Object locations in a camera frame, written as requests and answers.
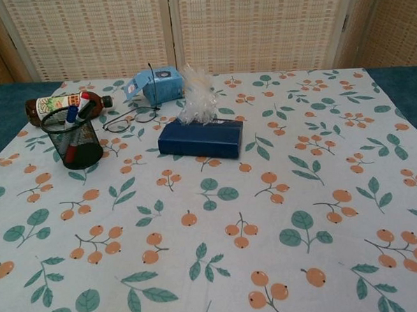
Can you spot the red marker pen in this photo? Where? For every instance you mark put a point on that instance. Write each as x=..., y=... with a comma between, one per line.
x=84, y=99

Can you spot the black capped white marker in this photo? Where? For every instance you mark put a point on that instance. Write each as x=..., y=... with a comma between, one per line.
x=87, y=110

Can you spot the dark blue tissue box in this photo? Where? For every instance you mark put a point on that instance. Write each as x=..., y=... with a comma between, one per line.
x=200, y=140

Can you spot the thin frame eyeglasses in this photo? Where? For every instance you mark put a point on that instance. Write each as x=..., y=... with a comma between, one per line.
x=116, y=126

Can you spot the blue capped white marker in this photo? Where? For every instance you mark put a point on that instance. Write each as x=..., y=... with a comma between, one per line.
x=71, y=114

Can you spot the woven folding screen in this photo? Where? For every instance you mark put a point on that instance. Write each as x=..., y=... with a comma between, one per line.
x=90, y=36

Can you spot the light blue carton box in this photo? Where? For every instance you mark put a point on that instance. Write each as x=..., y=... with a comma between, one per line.
x=166, y=86

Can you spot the fruit print tablecloth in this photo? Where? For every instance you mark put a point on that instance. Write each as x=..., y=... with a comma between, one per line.
x=212, y=232

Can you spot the black mesh pen holder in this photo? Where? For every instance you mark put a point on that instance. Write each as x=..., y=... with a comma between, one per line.
x=87, y=150

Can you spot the brown drink bottle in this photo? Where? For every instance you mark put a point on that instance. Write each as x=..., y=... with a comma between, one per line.
x=52, y=103

